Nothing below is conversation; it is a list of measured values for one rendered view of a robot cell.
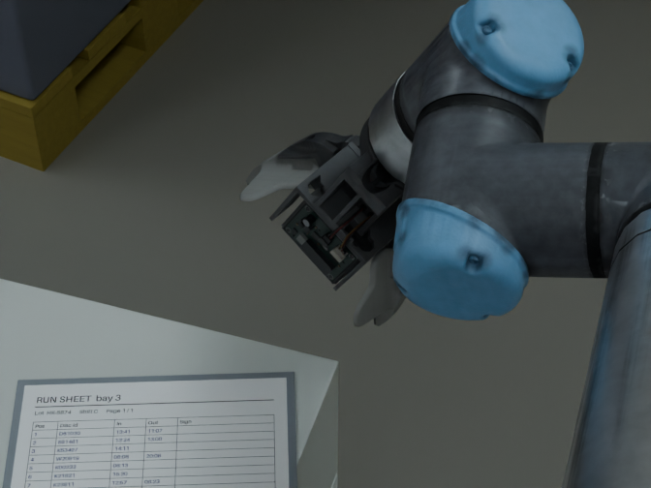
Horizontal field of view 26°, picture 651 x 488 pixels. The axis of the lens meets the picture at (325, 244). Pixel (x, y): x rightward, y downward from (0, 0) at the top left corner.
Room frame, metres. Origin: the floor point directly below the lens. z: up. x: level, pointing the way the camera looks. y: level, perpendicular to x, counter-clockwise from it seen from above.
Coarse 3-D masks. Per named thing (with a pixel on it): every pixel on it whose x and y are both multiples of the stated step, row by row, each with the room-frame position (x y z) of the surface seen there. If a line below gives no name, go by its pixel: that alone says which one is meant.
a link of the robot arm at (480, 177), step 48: (480, 96) 0.61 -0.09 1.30; (432, 144) 0.59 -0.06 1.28; (480, 144) 0.58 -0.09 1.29; (528, 144) 0.58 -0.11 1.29; (576, 144) 0.57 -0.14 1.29; (432, 192) 0.56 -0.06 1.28; (480, 192) 0.55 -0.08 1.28; (528, 192) 0.54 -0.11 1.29; (576, 192) 0.54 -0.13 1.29; (432, 240) 0.53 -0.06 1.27; (480, 240) 0.52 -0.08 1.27; (528, 240) 0.53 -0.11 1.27; (576, 240) 0.52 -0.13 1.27; (432, 288) 0.52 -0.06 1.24; (480, 288) 0.51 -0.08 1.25
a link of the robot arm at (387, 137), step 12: (396, 84) 0.69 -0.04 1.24; (384, 96) 0.70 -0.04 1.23; (384, 108) 0.68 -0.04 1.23; (372, 120) 0.69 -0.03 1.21; (384, 120) 0.68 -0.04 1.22; (396, 120) 0.67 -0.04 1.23; (372, 132) 0.68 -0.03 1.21; (384, 132) 0.67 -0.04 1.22; (396, 132) 0.66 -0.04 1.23; (372, 144) 0.68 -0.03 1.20; (384, 144) 0.67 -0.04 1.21; (396, 144) 0.66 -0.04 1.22; (408, 144) 0.66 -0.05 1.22; (384, 156) 0.67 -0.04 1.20; (396, 156) 0.66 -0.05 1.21; (408, 156) 0.66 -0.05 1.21; (396, 168) 0.66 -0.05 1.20
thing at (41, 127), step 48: (0, 0) 1.97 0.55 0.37; (48, 0) 2.04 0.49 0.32; (96, 0) 2.16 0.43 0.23; (144, 0) 2.29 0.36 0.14; (192, 0) 2.46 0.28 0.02; (0, 48) 1.98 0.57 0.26; (48, 48) 2.02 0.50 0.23; (96, 48) 2.14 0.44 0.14; (144, 48) 2.28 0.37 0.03; (0, 96) 1.98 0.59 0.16; (48, 96) 1.99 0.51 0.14; (96, 96) 2.14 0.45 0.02; (0, 144) 1.99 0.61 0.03; (48, 144) 1.97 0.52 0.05
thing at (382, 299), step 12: (384, 252) 0.71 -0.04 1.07; (372, 264) 0.70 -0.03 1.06; (384, 264) 0.71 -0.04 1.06; (372, 276) 0.70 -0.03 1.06; (384, 276) 0.71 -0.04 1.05; (372, 288) 0.70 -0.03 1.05; (384, 288) 0.71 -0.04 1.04; (396, 288) 0.71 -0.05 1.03; (360, 300) 0.69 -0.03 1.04; (372, 300) 0.69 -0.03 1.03; (384, 300) 0.70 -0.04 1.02; (396, 300) 0.71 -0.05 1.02; (360, 312) 0.68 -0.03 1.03; (372, 312) 0.69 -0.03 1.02; (384, 312) 0.72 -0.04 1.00; (360, 324) 0.68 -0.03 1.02
